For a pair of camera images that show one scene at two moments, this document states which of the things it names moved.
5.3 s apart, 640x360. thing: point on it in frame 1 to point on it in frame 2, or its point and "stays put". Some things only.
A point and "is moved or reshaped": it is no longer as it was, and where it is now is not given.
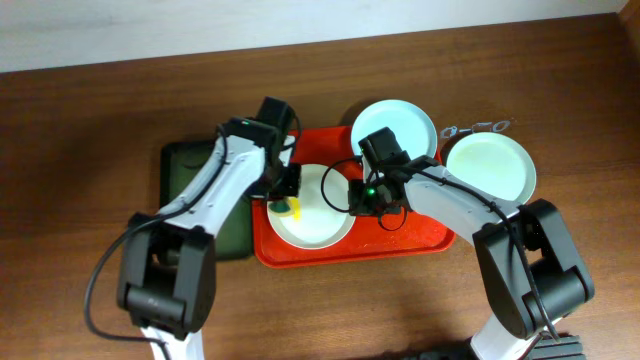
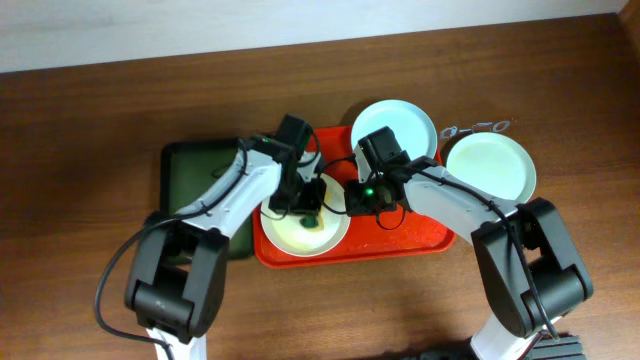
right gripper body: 360,198 stays put
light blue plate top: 410,124 stays put
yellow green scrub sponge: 288,207 is moved or reshaped
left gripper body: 290,181 to 304,204
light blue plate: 494,164 stays put
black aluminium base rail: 567,348 stays put
